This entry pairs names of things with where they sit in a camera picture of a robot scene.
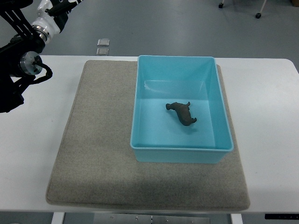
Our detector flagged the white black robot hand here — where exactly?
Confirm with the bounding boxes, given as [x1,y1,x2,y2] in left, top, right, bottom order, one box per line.
[32,0,82,44]

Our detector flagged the brown hippo toy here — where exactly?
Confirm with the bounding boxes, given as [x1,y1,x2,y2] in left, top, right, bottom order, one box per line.
[165,102,197,126]

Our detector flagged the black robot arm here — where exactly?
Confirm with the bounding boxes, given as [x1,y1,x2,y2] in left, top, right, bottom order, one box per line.
[0,0,53,112]

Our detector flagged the blue plastic box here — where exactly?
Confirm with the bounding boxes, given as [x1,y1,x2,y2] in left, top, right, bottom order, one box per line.
[130,55,234,163]

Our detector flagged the upper metal floor plate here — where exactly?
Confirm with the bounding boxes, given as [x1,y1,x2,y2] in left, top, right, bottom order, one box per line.
[97,38,110,46]

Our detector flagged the metal floor plate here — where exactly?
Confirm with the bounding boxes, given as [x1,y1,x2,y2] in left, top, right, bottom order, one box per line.
[97,38,110,46]
[96,48,109,56]

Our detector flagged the lower metal floor plate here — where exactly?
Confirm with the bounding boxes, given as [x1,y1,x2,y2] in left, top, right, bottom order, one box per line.
[96,48,109,56]

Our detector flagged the grey felt mat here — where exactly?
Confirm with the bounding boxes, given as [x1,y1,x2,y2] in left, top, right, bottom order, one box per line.
[46,60,250,211]

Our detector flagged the black caster wheel right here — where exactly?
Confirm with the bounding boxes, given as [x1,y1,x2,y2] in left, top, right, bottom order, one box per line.
[255,13,261,19]

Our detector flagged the black table control panel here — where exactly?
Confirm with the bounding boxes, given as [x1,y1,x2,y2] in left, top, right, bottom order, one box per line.
[264,213,299,220]

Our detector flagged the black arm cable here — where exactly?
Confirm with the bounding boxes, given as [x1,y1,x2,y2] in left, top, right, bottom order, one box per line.
[32,61,53,86]

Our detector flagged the metal table frame bar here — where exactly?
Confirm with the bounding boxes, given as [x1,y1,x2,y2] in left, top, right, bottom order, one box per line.
[93,213,211,224]

